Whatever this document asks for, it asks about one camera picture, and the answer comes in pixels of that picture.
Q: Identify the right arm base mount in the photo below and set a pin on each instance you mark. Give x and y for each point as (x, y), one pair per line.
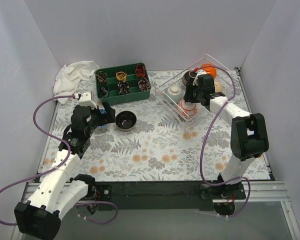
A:
(226, 194)

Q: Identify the yellow rolled sock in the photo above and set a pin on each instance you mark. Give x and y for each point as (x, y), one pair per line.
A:
(121, 76)

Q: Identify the orange black rolled sock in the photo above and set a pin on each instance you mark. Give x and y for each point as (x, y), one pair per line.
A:
(140, 71)

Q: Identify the white crumpled cloth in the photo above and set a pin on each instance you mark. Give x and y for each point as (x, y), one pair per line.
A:
(69, 77)

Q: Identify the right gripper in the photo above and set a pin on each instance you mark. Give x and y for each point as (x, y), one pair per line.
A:
(193, 93)

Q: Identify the black floral rolled sock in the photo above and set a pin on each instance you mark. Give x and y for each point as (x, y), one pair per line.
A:
(123, 87)

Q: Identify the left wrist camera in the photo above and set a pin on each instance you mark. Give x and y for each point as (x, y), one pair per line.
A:
(86, 99)

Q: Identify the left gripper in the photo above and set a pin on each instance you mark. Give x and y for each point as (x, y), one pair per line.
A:
(101, 117)

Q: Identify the pink rose rolled sock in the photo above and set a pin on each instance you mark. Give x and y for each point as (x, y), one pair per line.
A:
(144, 84)

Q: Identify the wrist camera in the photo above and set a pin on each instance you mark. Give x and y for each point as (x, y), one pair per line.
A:
(86, 99)
(200, 71)

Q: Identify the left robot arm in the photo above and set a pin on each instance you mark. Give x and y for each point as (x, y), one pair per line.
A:
(40, 216)

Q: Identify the black patterned bowl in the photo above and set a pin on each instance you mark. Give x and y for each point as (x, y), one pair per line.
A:
(188, 77)

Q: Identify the white wire dish rack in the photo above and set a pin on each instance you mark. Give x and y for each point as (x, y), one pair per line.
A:
(224, 77)

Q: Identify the white orange floral bowl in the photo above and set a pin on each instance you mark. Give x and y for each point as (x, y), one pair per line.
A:
(187, 109)

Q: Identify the beige bowl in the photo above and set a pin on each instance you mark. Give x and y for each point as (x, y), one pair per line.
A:
(218, 87)

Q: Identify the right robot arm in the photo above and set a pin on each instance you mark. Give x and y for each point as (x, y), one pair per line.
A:
(248, 136)

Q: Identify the blue patterned bowl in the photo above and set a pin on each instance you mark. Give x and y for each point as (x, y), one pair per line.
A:
(102, 118)

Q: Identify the olive brown bowl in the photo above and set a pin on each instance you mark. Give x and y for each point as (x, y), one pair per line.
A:
(126, 120)

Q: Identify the aluminium frame rail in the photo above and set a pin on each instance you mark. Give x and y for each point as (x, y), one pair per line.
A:
(258, 191)

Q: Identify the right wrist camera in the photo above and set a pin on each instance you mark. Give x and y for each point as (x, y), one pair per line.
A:
(200, 71)

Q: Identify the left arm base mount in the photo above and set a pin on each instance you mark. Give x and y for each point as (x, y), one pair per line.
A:
(99, 192)

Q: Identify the dark patterned rolled sock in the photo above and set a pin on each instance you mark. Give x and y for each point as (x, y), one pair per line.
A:
(101, 77)

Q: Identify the green plastic organizer tray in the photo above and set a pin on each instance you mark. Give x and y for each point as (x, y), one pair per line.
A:
(114, 97)

